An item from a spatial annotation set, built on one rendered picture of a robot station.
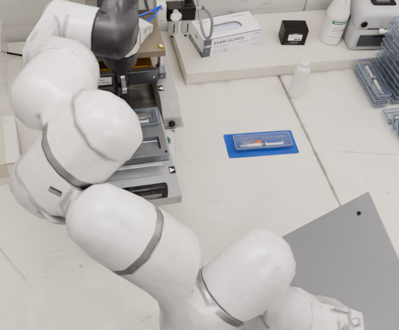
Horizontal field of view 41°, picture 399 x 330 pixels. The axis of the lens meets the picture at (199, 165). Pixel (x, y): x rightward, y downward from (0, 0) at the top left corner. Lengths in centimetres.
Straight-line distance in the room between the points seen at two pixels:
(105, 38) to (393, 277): 72
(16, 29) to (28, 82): 128
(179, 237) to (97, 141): 18
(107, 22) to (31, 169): 40
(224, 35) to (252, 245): 119
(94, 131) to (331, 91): 137
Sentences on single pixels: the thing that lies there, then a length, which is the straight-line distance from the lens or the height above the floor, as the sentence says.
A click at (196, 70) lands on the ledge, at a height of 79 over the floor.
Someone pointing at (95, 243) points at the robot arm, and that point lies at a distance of 71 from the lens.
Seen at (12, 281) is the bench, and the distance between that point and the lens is 145.
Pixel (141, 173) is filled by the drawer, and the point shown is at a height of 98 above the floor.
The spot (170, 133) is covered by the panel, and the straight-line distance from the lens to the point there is 149.
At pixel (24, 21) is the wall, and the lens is 203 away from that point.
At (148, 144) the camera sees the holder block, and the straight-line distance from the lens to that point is 137.
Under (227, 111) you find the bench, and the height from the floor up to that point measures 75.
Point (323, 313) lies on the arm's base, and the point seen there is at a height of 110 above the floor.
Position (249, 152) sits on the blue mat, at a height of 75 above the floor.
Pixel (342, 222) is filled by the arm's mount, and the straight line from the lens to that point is 120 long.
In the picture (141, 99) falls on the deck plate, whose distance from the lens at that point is 155.
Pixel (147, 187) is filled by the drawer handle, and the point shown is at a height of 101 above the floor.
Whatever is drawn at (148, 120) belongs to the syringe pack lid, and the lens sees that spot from 139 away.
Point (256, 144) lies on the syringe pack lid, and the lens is 169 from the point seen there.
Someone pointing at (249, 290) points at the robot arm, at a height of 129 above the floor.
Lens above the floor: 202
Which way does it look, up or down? 51 degrees down
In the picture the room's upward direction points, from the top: 8 degrees clockwise
